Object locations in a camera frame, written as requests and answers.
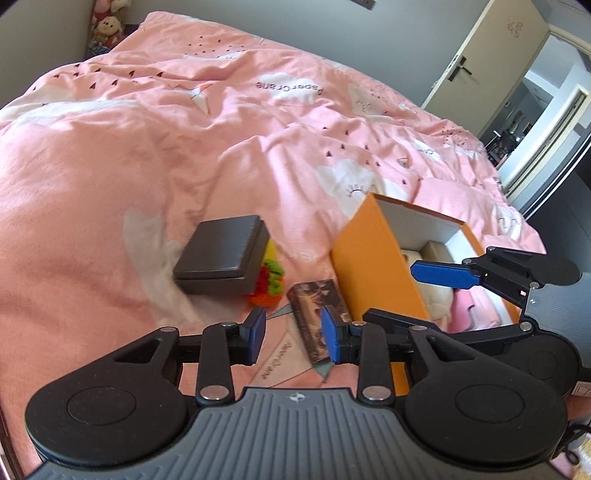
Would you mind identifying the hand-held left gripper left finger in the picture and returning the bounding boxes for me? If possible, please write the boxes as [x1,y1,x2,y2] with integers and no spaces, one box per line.
[113,307,267,406]

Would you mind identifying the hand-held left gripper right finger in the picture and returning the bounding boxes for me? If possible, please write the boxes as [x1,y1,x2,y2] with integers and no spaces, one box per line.
[322,307,481,403]

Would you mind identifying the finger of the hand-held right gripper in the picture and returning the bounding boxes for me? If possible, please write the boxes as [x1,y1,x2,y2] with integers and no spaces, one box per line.
[411,247,542,306]
[362,309,533,347]

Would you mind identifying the pink printed pouch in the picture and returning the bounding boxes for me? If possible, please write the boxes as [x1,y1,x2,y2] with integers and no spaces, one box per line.
[447,288,502,331]

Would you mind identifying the dark printed card pack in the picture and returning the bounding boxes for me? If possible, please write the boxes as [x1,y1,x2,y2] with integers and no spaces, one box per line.
[286,279,354,366]

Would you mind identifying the orange cardboard box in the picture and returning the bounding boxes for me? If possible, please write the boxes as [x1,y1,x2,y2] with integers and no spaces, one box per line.
[331,193,522,333]

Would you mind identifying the small brown cardboard box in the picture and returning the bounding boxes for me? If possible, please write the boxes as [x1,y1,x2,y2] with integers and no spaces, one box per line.
[422,240,457,265]

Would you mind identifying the beige paper roll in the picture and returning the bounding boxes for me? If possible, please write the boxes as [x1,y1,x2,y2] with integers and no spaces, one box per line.
[401,249,455,320]

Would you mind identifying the red green crochet toy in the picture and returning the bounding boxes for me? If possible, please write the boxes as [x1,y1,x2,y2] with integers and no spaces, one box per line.
[248,259,288,307]

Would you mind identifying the black leather case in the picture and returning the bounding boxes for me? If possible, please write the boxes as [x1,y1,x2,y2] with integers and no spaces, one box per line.
[173,215,271,296]

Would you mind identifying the pink printed blanket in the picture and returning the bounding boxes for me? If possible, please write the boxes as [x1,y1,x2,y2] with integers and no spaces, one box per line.
[0,10,573,472]

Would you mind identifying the cream door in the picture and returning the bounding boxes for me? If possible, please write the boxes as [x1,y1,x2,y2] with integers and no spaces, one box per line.
[421,0,551,136]

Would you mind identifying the plush toys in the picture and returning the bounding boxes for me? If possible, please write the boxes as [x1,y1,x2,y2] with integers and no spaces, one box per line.
[92,15,124,49]

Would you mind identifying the pink white plush toy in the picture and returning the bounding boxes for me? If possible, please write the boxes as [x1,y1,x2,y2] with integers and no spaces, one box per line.
[95,0,131,16]

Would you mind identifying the black door handle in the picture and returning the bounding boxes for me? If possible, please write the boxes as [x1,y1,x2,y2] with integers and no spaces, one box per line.
[450,55,474,79]

